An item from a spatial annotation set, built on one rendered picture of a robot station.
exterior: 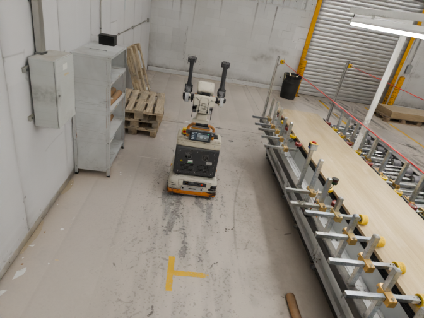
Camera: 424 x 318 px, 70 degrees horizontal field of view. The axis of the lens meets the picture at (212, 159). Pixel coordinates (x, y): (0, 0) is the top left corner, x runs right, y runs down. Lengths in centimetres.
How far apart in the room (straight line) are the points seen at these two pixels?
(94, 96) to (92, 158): 83
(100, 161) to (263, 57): 718
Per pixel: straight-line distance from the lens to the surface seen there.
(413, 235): 302
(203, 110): 386
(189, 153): 375
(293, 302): 306
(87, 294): 295
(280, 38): 1024
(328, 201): 324
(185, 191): 392
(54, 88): 296
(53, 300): 296
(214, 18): 990
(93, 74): 378
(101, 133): 400
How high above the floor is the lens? 231
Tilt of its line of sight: 28 degrees down
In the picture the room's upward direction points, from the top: 11 degrees clockwise
